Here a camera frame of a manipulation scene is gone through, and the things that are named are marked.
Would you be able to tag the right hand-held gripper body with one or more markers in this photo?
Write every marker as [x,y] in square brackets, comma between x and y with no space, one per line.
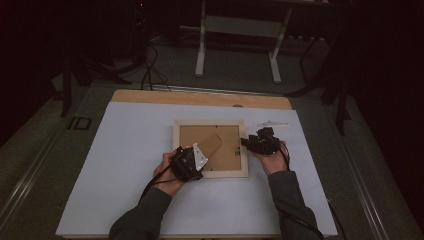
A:
[266,145]

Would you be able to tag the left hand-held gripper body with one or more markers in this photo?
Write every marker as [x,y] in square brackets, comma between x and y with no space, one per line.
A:
[186,166]

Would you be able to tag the silver metal strip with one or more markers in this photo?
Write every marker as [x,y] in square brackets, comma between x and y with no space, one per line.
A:
[216,90]

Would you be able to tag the person's left hand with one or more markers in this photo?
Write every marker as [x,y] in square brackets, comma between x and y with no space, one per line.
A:
[165,181]

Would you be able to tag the white metal stand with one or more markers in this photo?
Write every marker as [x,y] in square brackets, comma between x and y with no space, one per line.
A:
[240,26]

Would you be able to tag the metal floor rail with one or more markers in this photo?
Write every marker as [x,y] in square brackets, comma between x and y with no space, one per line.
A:
[366,200]
[26,180]

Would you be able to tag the black metal stand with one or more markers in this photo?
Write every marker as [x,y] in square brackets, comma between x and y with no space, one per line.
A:
[341,100]
[66,90]

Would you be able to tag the wooden picture frame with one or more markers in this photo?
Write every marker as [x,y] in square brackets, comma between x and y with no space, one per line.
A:
[230,160]

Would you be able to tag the white paper sheet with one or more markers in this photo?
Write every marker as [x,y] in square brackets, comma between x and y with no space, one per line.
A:
[133,150]

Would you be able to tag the person's right hand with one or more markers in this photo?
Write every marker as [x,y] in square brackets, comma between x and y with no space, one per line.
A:
[275,163]

